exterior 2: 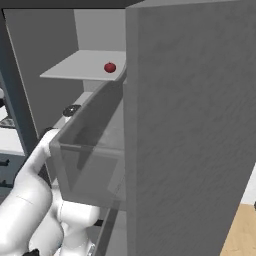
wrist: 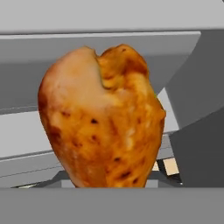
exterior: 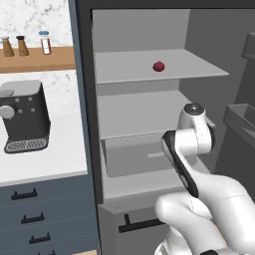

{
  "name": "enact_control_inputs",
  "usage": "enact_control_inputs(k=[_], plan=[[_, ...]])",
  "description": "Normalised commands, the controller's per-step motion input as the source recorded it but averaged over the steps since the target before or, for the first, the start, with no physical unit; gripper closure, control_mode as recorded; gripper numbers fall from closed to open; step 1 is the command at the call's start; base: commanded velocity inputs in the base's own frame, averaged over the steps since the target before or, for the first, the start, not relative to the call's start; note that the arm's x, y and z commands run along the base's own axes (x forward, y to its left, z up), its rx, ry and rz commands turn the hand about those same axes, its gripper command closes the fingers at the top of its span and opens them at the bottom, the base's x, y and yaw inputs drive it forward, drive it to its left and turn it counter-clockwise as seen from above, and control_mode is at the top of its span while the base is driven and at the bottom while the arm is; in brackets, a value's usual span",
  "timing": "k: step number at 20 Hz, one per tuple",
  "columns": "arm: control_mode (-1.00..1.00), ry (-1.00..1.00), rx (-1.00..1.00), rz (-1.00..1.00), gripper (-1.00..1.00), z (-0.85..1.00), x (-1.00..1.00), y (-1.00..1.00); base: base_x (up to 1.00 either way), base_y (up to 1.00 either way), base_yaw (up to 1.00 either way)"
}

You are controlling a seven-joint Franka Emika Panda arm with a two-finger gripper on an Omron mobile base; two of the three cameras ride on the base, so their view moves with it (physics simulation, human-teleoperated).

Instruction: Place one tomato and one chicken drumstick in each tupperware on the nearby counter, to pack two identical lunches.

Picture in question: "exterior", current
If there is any white blue-capped spice bottle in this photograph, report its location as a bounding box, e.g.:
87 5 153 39
38 30 53 56

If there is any blue-grey cabinet drawer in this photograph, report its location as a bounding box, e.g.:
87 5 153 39
0 221 100 255
0 174 95 210
19 244 101 255
0 198 98 234

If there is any grey fridge door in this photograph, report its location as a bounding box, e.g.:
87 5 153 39
212 32 255 203

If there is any grey fridge crisper drawer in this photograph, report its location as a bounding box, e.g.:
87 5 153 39
101 131 187 178

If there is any dark grey coffee machine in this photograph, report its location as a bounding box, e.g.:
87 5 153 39
0 79 52 154

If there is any red tomato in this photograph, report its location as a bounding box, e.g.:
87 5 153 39
152 61 166 73

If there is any grey fridge shelf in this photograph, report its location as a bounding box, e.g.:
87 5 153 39
96 90 217 141
94 48 230 86

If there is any grey fridge freezer drawer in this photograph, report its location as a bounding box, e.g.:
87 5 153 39
98 194 187 255

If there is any wooden wall shelf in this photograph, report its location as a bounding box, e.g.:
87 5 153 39
0 46 77 75

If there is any black freezer drawer handle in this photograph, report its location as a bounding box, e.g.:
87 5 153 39
118 213 165 234

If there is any brown pepper shaker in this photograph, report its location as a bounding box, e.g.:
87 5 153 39
0 36 15 58

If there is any brown black-capped shaker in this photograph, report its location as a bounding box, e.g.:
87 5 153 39
16 35 30 57

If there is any grey open fridge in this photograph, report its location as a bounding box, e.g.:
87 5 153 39
75 0 255 255

